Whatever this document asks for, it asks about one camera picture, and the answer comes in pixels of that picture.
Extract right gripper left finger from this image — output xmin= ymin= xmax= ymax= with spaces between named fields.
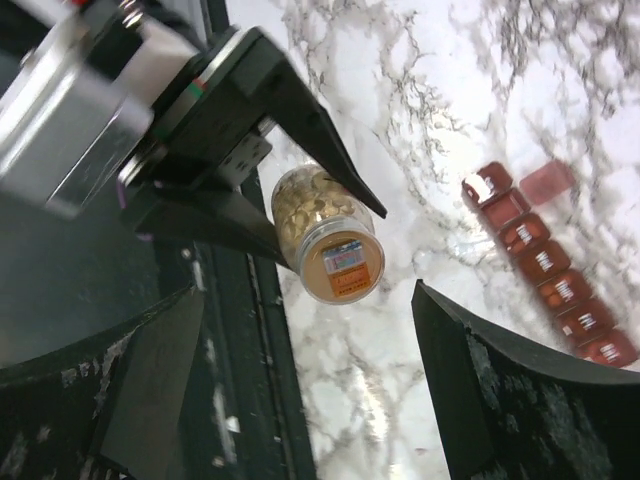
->
xmin=1 ymin=288 xmax=204 ymax=479

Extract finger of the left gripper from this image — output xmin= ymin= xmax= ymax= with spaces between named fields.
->
xmin=134 ymin=179 xmax=288 ymax=267
xmin=239 ymin=27 xmax=387 ymax=218

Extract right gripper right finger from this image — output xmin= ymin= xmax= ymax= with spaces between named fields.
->
xmin=411 ymin=281 xmax=639 ymax=479

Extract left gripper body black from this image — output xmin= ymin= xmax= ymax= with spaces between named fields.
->
xmin=1 ymin=1 xmax=277 ymax=220

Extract clear pill bottle yellow capsules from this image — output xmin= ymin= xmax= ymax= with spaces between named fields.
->
xmin=271 ymin=164 xmax=385 ymax=305

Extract red weekly pill organizer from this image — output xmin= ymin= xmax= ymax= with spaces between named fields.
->
xmin=461 ymin=160 xmax=639 ymax=368

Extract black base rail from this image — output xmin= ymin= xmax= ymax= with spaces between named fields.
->
xmin=0 ymin=189 xmax=316 ymax=480

